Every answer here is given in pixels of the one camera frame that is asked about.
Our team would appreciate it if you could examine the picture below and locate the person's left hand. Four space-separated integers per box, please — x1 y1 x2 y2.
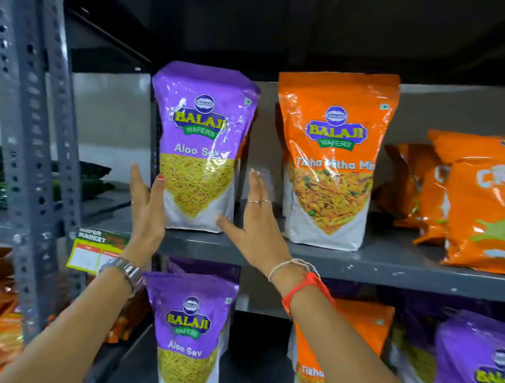
120 162 174 263

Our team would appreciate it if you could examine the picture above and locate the person's right hand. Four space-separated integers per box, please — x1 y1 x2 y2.
210 165 304 283

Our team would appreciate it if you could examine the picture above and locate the person's left forearm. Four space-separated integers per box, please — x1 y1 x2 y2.
0 238 154 383

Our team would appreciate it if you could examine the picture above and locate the person's right forearm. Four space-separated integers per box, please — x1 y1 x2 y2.
257 257 459 383

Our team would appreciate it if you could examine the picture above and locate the silver wristwatch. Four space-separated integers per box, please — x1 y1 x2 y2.
95 255 148 298

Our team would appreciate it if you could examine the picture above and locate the yellow green price label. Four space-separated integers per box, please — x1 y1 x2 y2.
65 224 131 280

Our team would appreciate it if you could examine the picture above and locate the white thread bracelet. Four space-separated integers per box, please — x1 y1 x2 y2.
268 255 323 288

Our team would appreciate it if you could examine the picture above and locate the red thread bracelet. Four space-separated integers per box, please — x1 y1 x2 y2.
280 269 338 322

